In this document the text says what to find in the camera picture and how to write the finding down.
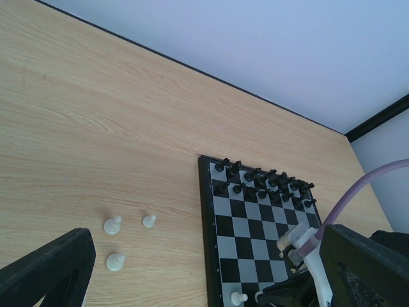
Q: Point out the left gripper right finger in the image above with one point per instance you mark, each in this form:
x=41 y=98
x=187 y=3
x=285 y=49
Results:
x=364 y=268

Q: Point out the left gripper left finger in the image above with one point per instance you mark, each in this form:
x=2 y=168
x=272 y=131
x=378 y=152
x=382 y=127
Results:
x=56 y=274

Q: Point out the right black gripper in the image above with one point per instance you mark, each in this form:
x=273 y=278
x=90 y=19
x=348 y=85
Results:
x=296 y=291

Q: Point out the white chess piece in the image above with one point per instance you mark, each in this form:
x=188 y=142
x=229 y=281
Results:
x=112 y=226
x=237 y=298
x=115 y=262
x=149 y=221

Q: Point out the black chess pawn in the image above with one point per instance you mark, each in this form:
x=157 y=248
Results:
x=287 y=196
x=220 y=189
x=275 y=198
x=309 y=203
x=250 y=194
x=263 y=193
x=298 y=203
x=237 y=189

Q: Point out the black chess piece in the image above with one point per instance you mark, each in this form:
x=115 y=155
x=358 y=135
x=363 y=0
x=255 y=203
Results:
x=234 y=169
x=260 y=182
x=282 y=182
x=305 y=187
x=295 y=184
x=221 y=165
x=251 y=175
x=272 y=177

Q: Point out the black and white chessboard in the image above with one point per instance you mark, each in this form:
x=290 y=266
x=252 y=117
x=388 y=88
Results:
x=240 y=237

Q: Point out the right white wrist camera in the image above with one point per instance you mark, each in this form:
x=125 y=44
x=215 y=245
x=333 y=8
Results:
x=301 y=245

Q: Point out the black frame post right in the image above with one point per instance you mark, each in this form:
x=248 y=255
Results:
x=378 y=119

